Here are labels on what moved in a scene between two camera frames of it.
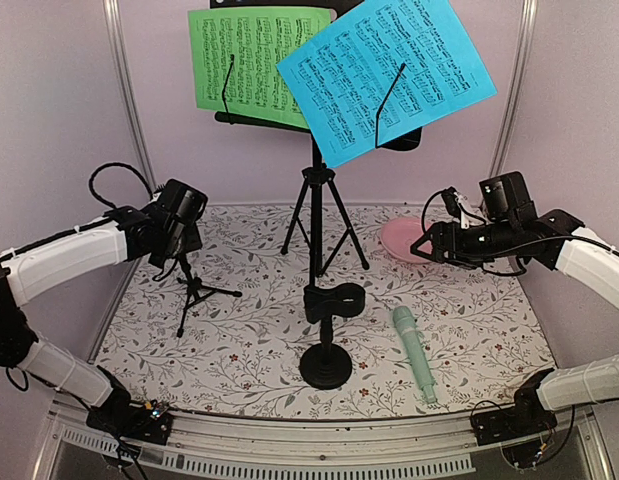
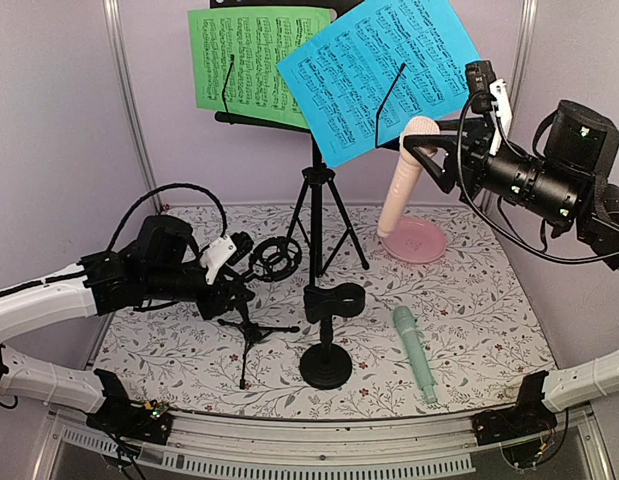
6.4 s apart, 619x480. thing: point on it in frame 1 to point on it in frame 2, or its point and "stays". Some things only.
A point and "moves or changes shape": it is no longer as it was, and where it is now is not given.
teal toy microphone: (404, 321) stays
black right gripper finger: (427, 236) to (422, 148)
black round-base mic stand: (327, 365) stays
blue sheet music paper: (403, 69) stays
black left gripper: (194, 239) to (218, 302)
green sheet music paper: (235, 56) stays
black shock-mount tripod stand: (197, 290) moves or changes shape
